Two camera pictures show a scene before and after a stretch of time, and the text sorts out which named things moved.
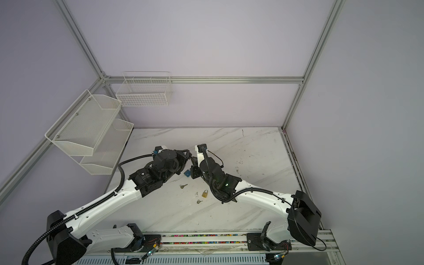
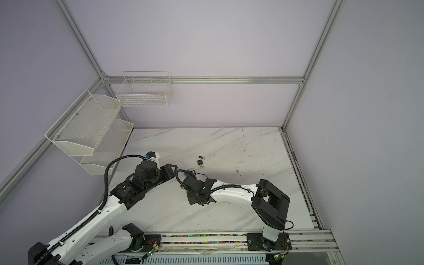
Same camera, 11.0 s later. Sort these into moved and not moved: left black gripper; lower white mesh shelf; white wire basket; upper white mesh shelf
Moved: left black gripper
Not moved: lower white mesh shelf; upper white mesh shelf; white wire basket
